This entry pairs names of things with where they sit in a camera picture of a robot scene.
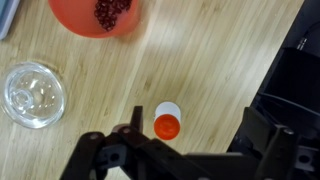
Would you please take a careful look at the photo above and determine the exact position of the black equipment stand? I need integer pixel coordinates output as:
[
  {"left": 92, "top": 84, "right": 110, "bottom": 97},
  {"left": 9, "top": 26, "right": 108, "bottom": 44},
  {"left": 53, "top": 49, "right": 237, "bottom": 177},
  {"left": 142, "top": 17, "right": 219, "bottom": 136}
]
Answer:
[{"left": 251, "top": 0, "right": 320, "bottom": 141}]

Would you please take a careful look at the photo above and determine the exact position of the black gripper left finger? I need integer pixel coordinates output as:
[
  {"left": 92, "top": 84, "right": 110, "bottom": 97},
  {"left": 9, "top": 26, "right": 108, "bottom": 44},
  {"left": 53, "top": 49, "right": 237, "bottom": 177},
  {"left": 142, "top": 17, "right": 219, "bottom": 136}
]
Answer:
[{"left": 59, "top": 105, "right": 188, "bottom": 180}]

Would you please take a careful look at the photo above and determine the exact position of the dark red beans pile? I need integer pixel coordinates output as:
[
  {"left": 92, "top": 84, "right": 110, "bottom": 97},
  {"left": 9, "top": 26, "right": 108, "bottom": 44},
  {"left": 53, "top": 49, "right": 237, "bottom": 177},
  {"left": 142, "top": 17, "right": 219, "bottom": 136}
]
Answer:
[{"left": 93, "top": 0, "right": 134, "bottom": 33}]

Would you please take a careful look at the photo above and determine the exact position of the white seasoning bottle orange cap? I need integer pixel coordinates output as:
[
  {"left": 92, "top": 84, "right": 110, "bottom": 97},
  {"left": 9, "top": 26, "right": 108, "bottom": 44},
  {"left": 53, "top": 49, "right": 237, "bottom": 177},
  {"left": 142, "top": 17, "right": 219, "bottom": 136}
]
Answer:
[{"left": 153, "top": 101, "right": 182, "bottom": 141}]

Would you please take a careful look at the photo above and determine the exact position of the orange bowl with red beans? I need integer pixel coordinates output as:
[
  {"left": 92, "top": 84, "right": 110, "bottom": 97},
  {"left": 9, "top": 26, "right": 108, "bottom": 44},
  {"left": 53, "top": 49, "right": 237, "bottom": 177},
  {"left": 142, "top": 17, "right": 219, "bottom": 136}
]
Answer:
[{"left": 47, "top": 0, "right": 141, "bottom": 39}]

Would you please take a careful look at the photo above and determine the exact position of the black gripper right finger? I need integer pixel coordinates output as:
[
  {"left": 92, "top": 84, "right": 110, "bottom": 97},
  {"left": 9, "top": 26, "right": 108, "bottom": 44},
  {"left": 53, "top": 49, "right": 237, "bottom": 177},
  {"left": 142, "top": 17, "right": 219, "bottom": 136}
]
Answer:
[{"left": 229, "top": 106, "right": 301, "bottom": 180}]

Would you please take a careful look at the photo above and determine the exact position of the small clear glass bowl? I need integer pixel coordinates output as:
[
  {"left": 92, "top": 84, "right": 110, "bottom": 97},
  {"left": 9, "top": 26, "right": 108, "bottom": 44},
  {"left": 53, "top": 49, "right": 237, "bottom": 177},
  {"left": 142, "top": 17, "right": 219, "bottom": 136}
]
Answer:
[{"left": 0, "top": 60, "right": 68, "bottom": 130}]

